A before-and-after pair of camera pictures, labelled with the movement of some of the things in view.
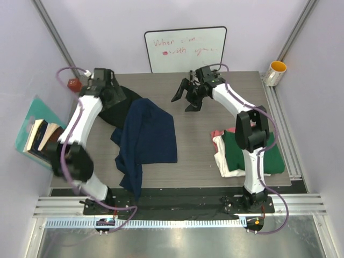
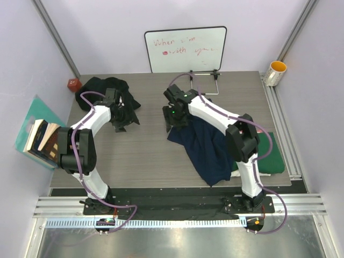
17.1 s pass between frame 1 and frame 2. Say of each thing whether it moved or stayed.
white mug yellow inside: stayed
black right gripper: moved
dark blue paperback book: stayed
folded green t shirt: stayed
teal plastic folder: stayed
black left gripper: moved
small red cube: stayed
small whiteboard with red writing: stayed
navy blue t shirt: moved
